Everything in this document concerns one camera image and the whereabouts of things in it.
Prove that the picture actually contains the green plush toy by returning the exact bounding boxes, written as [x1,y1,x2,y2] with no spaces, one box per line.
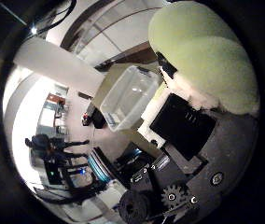
[147,0,261,116]

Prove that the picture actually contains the clear plastic container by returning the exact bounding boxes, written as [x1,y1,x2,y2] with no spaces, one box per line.
[99,64,163,133]

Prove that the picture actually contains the black hanging cable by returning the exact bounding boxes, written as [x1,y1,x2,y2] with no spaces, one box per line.
[29,0,78,35]

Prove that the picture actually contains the person in dark clothes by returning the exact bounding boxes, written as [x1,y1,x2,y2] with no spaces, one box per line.
[24,133,91,166]

